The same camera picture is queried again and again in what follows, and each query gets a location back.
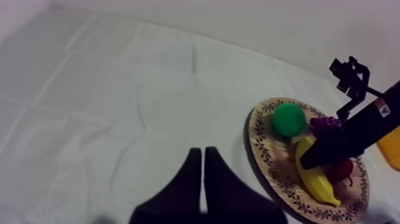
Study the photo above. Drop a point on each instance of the round wooden board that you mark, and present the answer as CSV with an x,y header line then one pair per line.
x,y
275,162

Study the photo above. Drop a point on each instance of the purple toy grapes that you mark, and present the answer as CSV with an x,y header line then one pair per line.
x,y
325,125

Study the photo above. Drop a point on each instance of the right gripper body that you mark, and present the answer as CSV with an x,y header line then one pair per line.
x,y
353,79

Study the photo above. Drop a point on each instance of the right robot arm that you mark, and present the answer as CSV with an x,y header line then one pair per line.
x,y
353,134

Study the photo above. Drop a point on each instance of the small red fruit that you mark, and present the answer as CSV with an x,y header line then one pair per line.
x,y
340,171

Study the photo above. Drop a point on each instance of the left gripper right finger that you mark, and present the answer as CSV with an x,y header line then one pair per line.
x,y
231,194

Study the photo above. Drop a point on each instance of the yellow toy banana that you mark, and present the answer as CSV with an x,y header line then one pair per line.
x,y
317,184

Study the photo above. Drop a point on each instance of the green toy pear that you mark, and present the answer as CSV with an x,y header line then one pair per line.
x,y
289,119

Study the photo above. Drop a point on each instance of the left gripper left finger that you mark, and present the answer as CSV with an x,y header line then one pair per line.
x,y
178,197

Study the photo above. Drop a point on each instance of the yellow plastic basket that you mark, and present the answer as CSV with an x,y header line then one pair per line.
x,y
390,150

